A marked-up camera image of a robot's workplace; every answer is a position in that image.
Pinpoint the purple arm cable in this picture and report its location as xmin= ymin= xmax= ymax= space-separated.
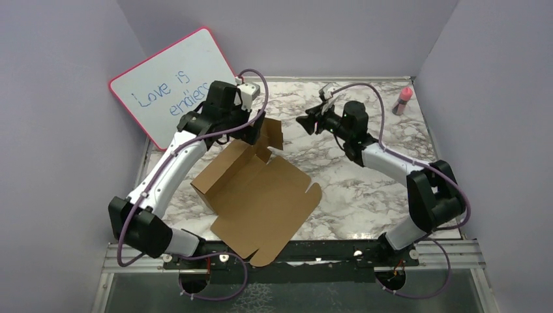
xmin=320 ymin=82 xmax=471 ymax=300
xmin=117 ymin=68 xmax=269 ymax=302

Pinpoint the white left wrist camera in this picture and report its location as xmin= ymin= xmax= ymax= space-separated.
xmin=234 ymin=76 xmax=261 ymax=112

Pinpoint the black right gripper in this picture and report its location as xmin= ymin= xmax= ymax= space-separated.
xmin=295 ymin=101 xmax=351 ymax=142

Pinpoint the pink framed whiteboard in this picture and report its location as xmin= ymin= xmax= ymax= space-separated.
xmin=108 ymin=28 xmax=235 ymax=151

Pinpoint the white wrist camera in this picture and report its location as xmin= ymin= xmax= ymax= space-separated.
xmin=234 ymin=76 xmax=261 ymax=112
xmin=319 ymin=83 xmax=339 ymax=114

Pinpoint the pink capped marker bottle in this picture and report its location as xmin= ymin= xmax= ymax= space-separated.
xmin=392 ymin=87 xmax=413 ymax=116

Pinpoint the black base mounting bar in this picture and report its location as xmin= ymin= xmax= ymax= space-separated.
xmin=119 ymin=231 xmax=420 ymax=285

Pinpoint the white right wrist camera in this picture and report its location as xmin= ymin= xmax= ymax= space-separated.
xmin=319 ymin=83 xmax=339 ymax=114

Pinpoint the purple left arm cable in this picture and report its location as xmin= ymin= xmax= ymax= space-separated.
xmin=117 ymin=68 xmax=269 ymax=302

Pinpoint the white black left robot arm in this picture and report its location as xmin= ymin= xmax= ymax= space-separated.
xmin=108 ymin=78 xmax=265 ymax=268

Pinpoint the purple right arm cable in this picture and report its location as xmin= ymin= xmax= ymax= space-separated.
xmin=320 ymin=82 xmax=471 ymax=300

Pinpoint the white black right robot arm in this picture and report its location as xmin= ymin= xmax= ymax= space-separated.
xmin=295 ymin=101 xmax=466 ymax=265

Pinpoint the brown cardboard box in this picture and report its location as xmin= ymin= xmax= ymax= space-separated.
xmin=191 ymin=118 xmax=322 ymax=267

